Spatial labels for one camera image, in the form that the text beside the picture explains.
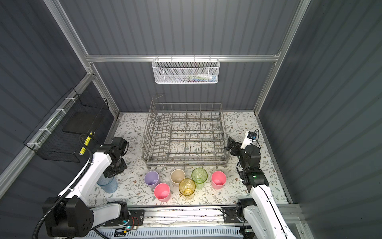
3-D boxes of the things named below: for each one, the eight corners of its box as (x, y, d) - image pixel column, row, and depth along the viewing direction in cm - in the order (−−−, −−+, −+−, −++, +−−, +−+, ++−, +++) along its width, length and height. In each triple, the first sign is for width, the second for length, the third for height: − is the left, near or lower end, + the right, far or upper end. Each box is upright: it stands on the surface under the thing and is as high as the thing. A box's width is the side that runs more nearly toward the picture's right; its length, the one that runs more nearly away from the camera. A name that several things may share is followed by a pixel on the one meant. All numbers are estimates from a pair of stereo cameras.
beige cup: (176, 190, 84) (174, 184, 76) (170, 180, 88) (168, 173, 80) (187, 182, 87) (186, 176, 79) (181, 173, 90) (180, 166, 82)
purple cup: (147, 192, 83) (142, 186, 75) (150, 177, 89) (145, 171, 81) (158, 192, 83) (154, 186, 75) (160, 177, 89) (156, 171, 81)
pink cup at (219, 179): (212, 189, 84) (214, 183, 76) (211, 178, 88) (213, 170, 80) (226, 189, 84) (230, 183, 76) (225, 178, 88) (228, 170, 80)
